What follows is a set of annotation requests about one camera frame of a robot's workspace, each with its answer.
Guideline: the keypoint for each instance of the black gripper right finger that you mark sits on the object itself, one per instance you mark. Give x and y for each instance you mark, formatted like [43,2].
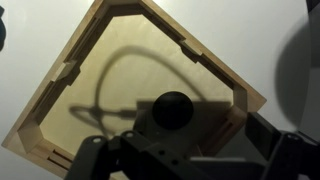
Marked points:
[293,156]

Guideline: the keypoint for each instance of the wooden slatted tray box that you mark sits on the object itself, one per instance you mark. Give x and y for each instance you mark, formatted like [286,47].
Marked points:
[133,60]

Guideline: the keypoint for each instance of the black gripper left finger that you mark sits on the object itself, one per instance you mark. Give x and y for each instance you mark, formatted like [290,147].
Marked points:
[133,160]

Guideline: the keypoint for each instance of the black round object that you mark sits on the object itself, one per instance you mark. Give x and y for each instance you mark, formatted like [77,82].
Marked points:
[173,110]

